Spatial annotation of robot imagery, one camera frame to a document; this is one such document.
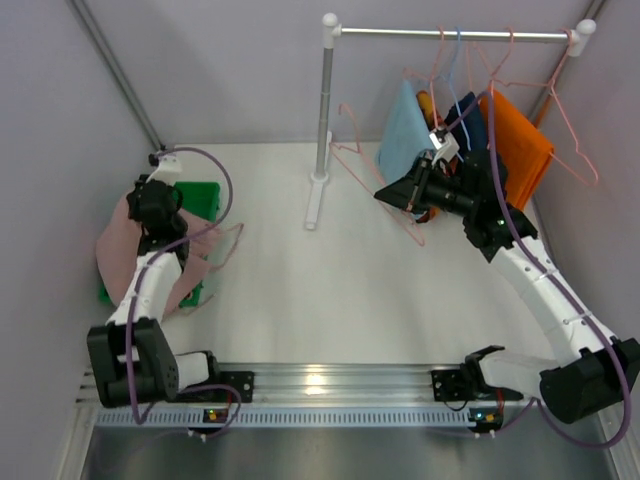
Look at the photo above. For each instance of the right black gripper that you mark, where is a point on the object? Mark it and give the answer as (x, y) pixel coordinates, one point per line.
(419, 186)

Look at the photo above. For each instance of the pink wire hanger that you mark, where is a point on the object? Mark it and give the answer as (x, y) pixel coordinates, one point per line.
(375, 180)
(570, 130)

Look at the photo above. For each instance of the pink trousers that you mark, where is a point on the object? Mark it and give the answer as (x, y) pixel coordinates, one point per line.
(116, 253)

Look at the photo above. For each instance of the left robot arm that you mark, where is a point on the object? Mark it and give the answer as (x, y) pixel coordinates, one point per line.
(130, 357)

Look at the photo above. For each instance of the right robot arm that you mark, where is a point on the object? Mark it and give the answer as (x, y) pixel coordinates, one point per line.
(591, 368)

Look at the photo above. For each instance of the light blue trousers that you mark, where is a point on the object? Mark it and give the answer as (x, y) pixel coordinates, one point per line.
(405, 137)

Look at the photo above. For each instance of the navy blue trousers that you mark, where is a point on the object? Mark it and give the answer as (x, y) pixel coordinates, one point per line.
(471, 133)

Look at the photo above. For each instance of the orange patterned trousers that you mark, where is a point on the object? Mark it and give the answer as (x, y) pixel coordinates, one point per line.
(430, 115)

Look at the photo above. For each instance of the pink hanger of blue trousers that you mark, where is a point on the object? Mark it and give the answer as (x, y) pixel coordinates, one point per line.
(409, 73)

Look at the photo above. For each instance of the bright orange trousers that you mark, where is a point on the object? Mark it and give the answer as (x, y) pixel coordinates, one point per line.
(524, 150)

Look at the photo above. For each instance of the white metal clothes rack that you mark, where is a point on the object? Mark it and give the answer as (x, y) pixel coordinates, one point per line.
(332, 29)

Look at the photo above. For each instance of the green plastic bin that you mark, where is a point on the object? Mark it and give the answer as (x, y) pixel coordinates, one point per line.
(200, 209)

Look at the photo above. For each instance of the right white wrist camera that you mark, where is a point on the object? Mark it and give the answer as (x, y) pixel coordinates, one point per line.
(445, 146)

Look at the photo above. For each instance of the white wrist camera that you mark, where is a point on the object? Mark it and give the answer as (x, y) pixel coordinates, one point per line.
(166, 166)
(445, 146)

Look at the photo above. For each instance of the empty pink wire hanger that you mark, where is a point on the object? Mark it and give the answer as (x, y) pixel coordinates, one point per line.
(570, 130)

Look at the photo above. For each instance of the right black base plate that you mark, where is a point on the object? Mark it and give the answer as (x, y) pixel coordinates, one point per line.
(459, 384)

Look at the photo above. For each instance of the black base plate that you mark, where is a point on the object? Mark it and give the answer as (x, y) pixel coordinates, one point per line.
(459, 384)
(242, 380)

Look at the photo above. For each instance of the aluminium mounting rail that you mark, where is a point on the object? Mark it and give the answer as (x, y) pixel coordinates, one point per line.
(330, 385)

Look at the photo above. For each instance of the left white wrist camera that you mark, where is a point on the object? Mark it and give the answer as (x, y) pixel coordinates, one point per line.
(166, 166)

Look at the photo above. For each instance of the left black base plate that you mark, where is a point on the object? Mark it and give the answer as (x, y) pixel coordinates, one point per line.
(242, 380)

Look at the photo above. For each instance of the slotted grey cable duct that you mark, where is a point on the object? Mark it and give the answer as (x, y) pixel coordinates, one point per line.
(299, 417)

